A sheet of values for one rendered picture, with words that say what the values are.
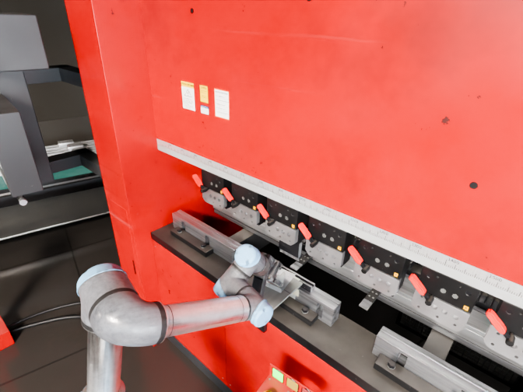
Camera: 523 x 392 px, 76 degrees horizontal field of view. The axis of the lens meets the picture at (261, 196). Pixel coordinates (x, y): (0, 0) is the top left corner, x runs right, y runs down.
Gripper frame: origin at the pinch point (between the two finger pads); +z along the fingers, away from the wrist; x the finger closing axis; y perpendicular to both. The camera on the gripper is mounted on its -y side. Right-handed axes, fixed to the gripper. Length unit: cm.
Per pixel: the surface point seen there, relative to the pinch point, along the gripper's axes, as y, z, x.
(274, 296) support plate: -4.8, -1.7, -3.1
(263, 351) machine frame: -27.6, 27.8, 1.5
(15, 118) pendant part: 13, -62, 107
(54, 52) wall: 122, 29, 330
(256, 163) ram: 36.6, -27.7, 16.3
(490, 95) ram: 52, -63, -51
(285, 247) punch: 15.0, -0.9, 1.5
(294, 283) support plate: 3.7, 5.5, -6.3
